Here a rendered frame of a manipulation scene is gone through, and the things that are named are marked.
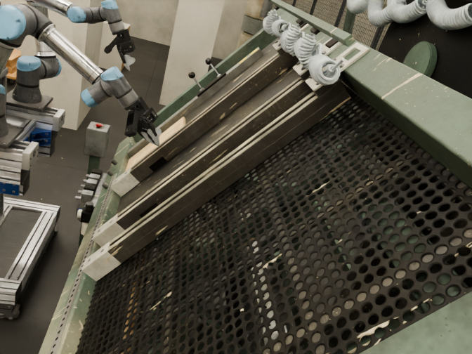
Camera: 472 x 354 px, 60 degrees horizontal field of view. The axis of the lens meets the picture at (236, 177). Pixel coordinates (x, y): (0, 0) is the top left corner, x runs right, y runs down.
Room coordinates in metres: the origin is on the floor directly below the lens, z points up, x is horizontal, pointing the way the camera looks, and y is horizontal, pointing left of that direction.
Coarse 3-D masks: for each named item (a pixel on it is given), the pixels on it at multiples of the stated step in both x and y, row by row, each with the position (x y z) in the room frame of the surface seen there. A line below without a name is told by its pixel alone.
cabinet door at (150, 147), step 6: (180, 120) 2.11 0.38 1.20; (174, 126) 2.07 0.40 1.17; (180, 126) 2.01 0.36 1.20; (168, 132) 2.06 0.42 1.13; (174, 132) 1.99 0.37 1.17; (162, 138) 2.03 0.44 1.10; (150, 144) 2.06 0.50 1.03; (144, 150) 2.04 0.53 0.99; (150, 150) 1.98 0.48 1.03; (138, 156) 2.02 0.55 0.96; (144, 156) 1.96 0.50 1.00; (132, 162) 1.98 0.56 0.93; (126, 168) 1.96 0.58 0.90
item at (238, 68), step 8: (248, 56) 2.25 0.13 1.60; (256, 56) 2.25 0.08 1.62; (240, 64) 2.23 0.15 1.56; (248, 64) 2.24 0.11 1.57; (232, 72) 2.22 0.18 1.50; (240, 72) 2.23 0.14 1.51; (224, 80) 2.22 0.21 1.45; (216, 88) 2.21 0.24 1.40; (200, 96) 2.19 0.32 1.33; (208, 96) 2.20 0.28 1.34; (192, 104) 2.19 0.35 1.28; (200, 104) 2.19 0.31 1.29; (176, 112) 2.20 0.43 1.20; (184, 112) 2.18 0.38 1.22; (168, 120) 2.17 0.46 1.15; (176, 120) 2.17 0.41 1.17; (160, 128) 2.15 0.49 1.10; (168, 128) 2.16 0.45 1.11; (136, 144) 2.16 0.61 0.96; (144, 144) 2.14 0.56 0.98; (128, 152) 2.12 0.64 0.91; (136, 152) 2.13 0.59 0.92
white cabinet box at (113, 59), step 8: (104, 24) 6.61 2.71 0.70; (128, 24) 7.08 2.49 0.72; (104, 32) 6.61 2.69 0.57; (104, 40) 6.62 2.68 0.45; (112, 40) 6.65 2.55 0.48; (104, 48) 6.62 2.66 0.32; (112, 48) 6.65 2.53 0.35; (104, 56) 6.63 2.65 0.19; (112, 56) 6.66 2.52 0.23; (104, 64) 6.63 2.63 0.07; (112, 64) 6.66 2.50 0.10; (120, 64) 6.69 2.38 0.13
